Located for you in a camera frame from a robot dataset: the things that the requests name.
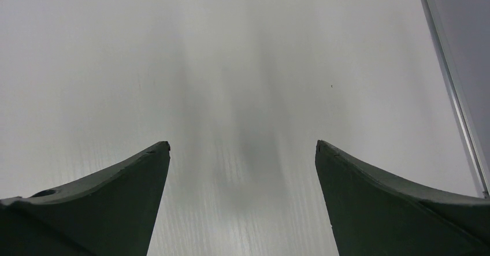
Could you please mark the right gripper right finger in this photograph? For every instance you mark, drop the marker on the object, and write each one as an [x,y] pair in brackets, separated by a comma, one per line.
[375,212]

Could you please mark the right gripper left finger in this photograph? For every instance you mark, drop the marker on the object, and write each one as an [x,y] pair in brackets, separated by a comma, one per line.
[110,212]

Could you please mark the aluminium corner frame post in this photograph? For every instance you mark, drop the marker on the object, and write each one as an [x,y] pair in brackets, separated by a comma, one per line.
[460,34]

